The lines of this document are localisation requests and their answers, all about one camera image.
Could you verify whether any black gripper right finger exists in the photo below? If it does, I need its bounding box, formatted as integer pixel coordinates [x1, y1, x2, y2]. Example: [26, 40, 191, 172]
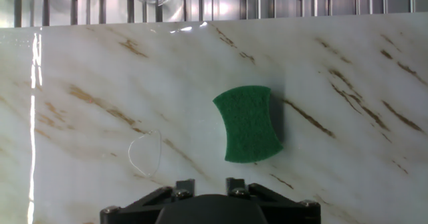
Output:
[226, 177, 302, 207]

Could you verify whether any green scouring sponge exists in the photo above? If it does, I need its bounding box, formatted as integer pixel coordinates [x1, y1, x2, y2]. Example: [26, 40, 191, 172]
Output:
[213, 85, 284, 164]

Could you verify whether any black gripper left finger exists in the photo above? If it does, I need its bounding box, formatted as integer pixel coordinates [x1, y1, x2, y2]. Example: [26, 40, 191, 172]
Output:
[128, 179, 196, 207]

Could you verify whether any marble pattern board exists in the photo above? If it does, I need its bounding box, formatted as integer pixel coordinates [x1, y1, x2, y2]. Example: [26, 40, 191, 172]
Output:
[0, 11, 428, 224]

